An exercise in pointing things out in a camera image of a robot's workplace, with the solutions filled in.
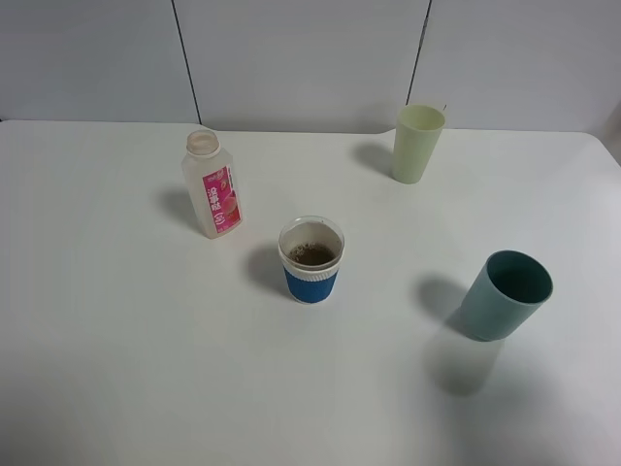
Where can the pale yellow-green plastic cup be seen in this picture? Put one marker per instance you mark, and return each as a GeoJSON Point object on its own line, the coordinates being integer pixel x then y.
{"type": "Point", "coordinates": [418, 130]}

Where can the clear cup with blue sleeve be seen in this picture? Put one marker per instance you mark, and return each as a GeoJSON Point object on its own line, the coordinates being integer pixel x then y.
{"type": "Point", "coordinates": [311, 252]}

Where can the plastic drink bottle pink label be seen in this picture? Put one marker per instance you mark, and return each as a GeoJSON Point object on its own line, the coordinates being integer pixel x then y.
{"type": "Point", "coordinates": [211, 182]}

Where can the blue-grey plastic cup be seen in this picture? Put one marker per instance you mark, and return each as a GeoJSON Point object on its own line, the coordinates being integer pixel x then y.
{"type": "Point", "coordinates": [509, 288]}

